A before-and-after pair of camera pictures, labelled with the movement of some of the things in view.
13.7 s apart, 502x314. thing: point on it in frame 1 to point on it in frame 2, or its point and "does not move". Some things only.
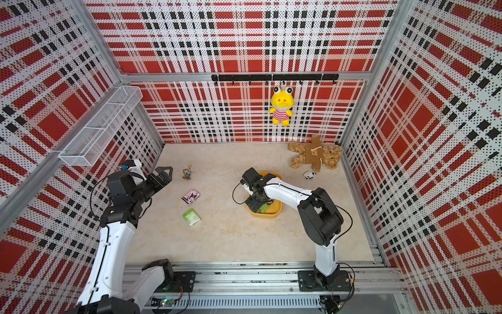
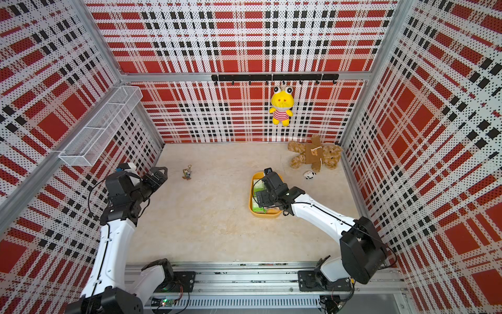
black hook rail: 330,78 does not move
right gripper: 253,204 to 265,197
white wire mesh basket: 90,142 does not move
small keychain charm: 187,173 does not move
